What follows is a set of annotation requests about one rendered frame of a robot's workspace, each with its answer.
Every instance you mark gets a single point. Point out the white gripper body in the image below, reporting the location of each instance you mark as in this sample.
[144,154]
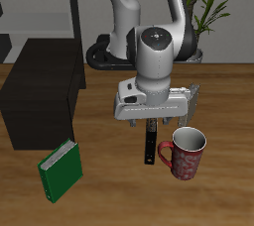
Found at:
[149,111]

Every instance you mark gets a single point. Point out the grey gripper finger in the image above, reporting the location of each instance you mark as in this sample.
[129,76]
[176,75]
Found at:
[132,123]
[166,121]

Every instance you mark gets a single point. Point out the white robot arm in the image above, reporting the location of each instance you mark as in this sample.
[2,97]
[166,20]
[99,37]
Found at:
[155,64]

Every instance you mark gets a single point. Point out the green book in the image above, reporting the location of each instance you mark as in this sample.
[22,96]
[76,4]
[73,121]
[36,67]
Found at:
[63,173]

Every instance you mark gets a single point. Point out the red patterned mug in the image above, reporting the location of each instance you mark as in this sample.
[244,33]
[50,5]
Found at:
[185,162]

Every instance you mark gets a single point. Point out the dark wooden cabinet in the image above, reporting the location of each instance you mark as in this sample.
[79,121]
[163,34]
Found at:
[39,88]

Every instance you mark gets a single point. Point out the green pot plant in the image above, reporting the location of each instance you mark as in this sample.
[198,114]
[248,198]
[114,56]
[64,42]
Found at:
[205,15]

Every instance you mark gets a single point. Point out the flat black base plate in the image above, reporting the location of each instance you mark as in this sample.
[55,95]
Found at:
[96,60]

